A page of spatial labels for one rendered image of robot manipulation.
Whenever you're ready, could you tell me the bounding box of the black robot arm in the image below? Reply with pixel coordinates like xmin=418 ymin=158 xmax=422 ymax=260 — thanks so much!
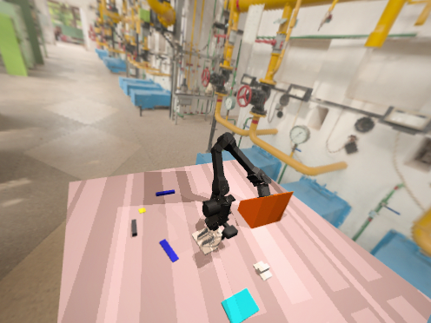
xmin=202 ymin=132 xmax=273 ymax=231

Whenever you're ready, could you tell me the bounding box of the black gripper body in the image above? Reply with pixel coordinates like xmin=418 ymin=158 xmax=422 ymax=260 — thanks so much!
xmin=217 ymin=211 xmax=238 ymax=239

